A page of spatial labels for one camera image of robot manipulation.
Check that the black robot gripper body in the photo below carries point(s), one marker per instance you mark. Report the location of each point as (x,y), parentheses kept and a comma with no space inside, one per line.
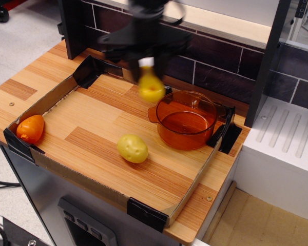
(146,37)

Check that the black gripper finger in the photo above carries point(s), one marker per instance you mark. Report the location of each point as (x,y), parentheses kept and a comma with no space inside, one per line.
(135,69)
(161,62)

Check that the yellow handled white toy knife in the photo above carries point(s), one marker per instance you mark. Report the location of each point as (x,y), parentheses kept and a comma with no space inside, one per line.
(151,88)

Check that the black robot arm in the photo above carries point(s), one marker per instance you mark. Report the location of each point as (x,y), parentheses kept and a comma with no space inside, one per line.
(148,9)

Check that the orange transparent plastic pot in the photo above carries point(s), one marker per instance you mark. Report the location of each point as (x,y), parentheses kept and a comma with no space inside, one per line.
(185,119)

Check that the yellow toy potato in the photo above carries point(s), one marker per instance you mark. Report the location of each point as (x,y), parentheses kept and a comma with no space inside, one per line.
(132,148)

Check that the orange toy carrot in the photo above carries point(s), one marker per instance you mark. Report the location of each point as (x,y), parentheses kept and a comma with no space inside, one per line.
(31,129)

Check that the black chair caster wheel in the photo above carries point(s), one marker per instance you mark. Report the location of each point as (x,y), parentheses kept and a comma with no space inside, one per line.
(4,15)

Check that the white toy sink drainboard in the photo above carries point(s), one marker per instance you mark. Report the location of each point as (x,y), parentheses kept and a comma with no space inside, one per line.
(273,162)

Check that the grey oven control panel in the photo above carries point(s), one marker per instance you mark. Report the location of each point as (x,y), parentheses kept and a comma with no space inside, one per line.
(84,229)

